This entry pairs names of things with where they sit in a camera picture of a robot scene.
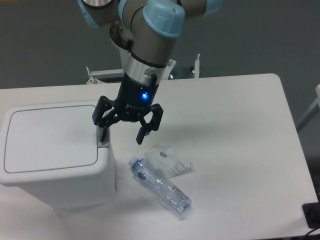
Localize black device at table edge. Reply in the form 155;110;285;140
302;202;320;229

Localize white frame at right edge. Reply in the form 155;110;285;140
296;84;320;133

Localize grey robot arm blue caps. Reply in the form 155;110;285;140
78;0;223;144

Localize clear plastic bag with label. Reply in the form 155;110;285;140
144;144;193;179

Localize white plastic trash can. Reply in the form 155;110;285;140
0;100;117;209

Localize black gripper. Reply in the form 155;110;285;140
92;72;164;145

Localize crushed clear plastic bottle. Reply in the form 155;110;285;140
128;157;192;216

